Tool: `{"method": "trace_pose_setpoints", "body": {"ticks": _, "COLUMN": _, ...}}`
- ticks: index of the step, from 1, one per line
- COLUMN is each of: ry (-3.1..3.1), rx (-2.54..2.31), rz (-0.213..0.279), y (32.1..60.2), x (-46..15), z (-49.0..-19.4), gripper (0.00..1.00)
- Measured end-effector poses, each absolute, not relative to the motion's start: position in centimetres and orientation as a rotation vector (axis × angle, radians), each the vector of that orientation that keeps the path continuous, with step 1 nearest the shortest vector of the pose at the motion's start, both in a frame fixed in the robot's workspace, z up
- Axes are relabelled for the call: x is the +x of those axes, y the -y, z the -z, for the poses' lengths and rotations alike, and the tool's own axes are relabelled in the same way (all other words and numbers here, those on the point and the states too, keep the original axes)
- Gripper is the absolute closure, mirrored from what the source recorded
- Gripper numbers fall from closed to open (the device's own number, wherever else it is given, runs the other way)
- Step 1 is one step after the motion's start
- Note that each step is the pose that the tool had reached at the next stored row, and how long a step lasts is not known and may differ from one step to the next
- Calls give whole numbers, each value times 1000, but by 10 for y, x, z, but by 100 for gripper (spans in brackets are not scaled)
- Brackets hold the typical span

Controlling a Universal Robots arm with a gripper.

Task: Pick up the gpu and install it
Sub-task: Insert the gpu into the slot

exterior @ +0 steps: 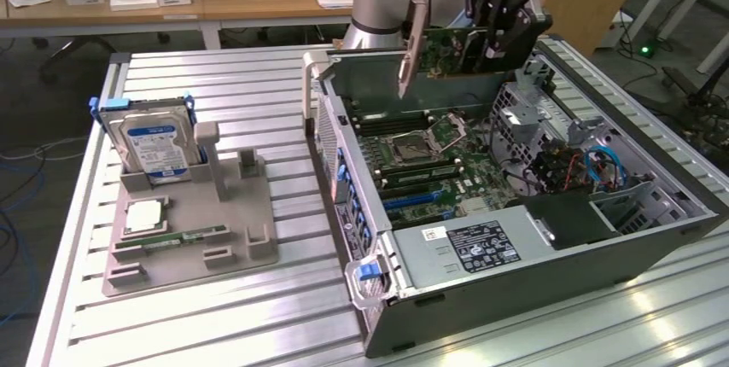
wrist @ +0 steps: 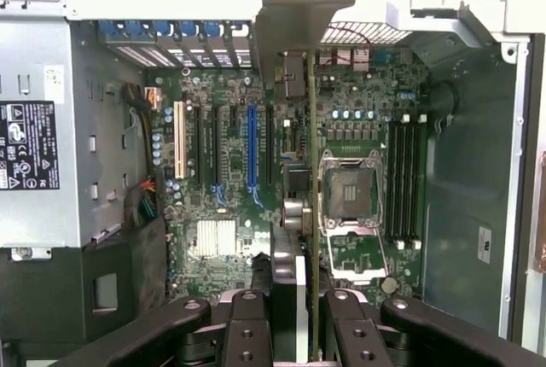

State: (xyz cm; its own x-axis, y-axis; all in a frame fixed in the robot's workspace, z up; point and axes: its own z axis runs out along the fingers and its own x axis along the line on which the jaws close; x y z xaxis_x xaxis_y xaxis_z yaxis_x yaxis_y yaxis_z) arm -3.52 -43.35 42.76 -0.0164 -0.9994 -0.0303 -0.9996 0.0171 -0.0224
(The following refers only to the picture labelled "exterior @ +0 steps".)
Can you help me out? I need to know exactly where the long wooden desk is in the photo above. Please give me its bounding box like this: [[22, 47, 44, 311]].
[[0, 0, 514, 50]]

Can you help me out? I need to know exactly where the green motherboard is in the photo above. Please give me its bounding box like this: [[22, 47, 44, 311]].
[[341, 102, 514, 231]]

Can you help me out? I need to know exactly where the hard disk in blue caddy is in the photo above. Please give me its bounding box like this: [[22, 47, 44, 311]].
[[88, 91, 201, 187]]

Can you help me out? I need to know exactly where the grey plastic parts rack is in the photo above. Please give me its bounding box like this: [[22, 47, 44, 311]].
[[101, 121, 281, 299]]

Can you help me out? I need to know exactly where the open dark grey PC case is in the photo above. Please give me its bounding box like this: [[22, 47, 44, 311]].
[[299, 33, 729, 359]]

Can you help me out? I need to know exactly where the blue case latch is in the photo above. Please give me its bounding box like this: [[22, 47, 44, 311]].
[[353, 262, 381, 286]]

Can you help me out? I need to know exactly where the silver metal disk bay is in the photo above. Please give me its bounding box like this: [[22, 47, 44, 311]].
[[489, 59, 605, 159]]

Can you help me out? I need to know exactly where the CPU socket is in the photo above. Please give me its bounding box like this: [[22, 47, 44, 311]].
[[386, 131, 434, 161]]

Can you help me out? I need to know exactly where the silver CPU chip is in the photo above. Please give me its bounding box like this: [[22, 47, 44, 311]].
[[125, 202, 165, 232]]

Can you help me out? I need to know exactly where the graphics card with metal bracket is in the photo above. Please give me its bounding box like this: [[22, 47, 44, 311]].
[[397, 0, 553, 99]]

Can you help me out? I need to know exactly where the tall wooden cabinet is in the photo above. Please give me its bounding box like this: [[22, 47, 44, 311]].
[[534, 0, 655, 56]]

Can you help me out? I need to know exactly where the blue wire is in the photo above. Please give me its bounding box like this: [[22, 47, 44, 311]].
[[587, 144, 632, 193]]

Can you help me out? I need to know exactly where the black office chair base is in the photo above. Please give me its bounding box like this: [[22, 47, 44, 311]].
[[34, 32, 173, 83]]

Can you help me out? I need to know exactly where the blue floor cable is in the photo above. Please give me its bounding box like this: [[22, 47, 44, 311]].
[[0, 160, 48, 328]]

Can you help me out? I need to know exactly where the black floor stand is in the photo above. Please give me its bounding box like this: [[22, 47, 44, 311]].
[[661, 33, 729, 146]]

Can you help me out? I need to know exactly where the grey power supply unit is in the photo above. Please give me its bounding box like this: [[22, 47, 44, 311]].
[[392, 207, 557, 289]]

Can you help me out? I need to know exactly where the installed RAM stick green label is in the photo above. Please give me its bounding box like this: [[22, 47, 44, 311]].
[[377, 162, 462, 186]]

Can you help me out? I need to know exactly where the red wire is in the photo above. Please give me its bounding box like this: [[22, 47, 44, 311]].
[[562, 149, 578, 191]]

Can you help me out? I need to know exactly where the installed RAM stick white label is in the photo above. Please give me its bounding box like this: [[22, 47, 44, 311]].
[[356, 112, 429, 125]]

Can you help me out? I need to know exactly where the white box with red button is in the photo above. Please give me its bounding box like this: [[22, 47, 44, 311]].
[[607, 10, 637, 50]]

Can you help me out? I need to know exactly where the white floor cable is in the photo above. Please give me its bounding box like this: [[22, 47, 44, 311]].
[[0, 136, 88, 161]]

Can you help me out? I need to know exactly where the open metal socket cover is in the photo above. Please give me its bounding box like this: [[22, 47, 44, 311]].
[[426, 111, 472, 154]]

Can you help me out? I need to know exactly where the blue expansion slot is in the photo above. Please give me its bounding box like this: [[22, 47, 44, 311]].
[[382, 189, 449, 211]]

